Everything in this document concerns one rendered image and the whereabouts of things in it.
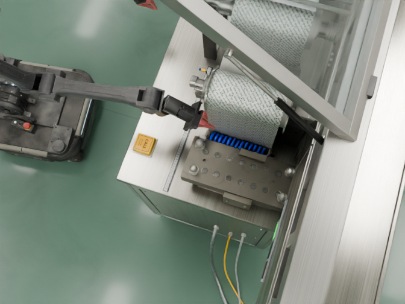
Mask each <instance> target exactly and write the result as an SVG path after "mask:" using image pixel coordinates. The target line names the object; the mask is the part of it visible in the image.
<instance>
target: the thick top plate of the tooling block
mask: <svg viewBox="0 0 405 304"><path fill-rule="evenodd" d="M197 139H199V136H195V137H194V139H193V142H192V145H191V147H190V150H189V154H188V155H187V159H186V161H185V164H184V167H183V170H182V172H181V176H180V177H181V179H182V180H183V181H185V182H189V183H193V184H195V185H198V186H202V187H204V188H208V189H211V190H214V191H217V192H220V193H223V194H224V192H229V193H231V194H235V195H238V196H241V197H244V198H247V199H250V200H252V203H254V204H258V205H261V206H264V207H267V208H270V209H273V210H275V211H279V212H281V208H282V205H283V204H281V203H279V202H278V201H277V196H278V194H281V193H285V194H287V195H288V192H289V188H290V184H291V181H292V178H288V177H286V176H285V174H284V172H285V170H286V169H287V168H289V167H293V168H294V169H295V167H296V166H293V165H290V164H287V163H284V162H280V161H277V160H274V159H270V158H268V157H267V158H266V160H265V163H262V162H258V161H256V160H252V159H249V158H246V157H242V156H239V152H240V149H238V148H234V147H231V146H229V145H225V144H222V143H219V142H215V141H211V140H209V139H206V141H204V143H205V147H204V149H202V150H197V149H196V148H195V142H196V140H197ZM191 165H196V166H197V167H198V168H199V173H198V174H197V175H195V176H193V175H191V174H190V173H189V167H190V166H191Z"/></svg>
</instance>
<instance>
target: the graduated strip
mask: <svg viewBox="0 0 405 304"><path fill-rule="evenodd" d="M212 70H213V67H209V66H208V68H207V75H211V73H212ZM201 100H202V99H200V98H196V101H195V102H198V101H201ZM190 131H191V129H188V131H184V134H183V137H182V139H181V142H180V145H179V147H178V150H177V153H176V155H175V159H174V161H173V164H172V167H171V170H170V172H169V175H168V178H167V180H166V183H165V186H164V188H163V191H166V192H169V188H170V187H171V183H172V181H173V178H174V175H175V172H176V170H177V167H178V164H179V161H180V159H181V155H182V153H183V150H184V147H185V145H186V142H187V139H188V137H189V133H190Z"/></svg>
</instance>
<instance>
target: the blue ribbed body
mask: <svg viewBox="0 0 405 304"><path fill-rule="evenodd" d="M212 138H213V141H216V140H217V142H219V143H220V141H221V143H222V144H224V143H225V142H226V143H225V144H226V145H229V143H230V146H231V147H232V146H233V145H234V148H237V146H238V149H241V148H243V149H247V150H251V151H253V152H256V153H260V154H263V155H265V156H267V154H268V151H267V148H266V147H264V148H263V147H262V146H258V145H254V144H253V143H251V144H250V143H249V142H247V143H245V141H241V140H240V139H239V140H237V139H236V138H234V139H233V137H228V136H224V135H223V134H222V135H220V133H217V134H216V132H215V131H214V132H213V133H212V134H210V138H209V139H210V140H212Z"/></svg>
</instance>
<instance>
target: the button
mask: <svg viewBox="0 0 405 304"><path fill-rule="evenodd" d="M155 141H156V139H155V138H154V137H150V136H147V135H143V134H141V133H139V134H138V135H137V138H136V141H135V143H134V146H133V151H136V152H139V153H142V154H145V155H149V156H150V154H151V152H152V149H153V146H154V144H155Z"/></svg>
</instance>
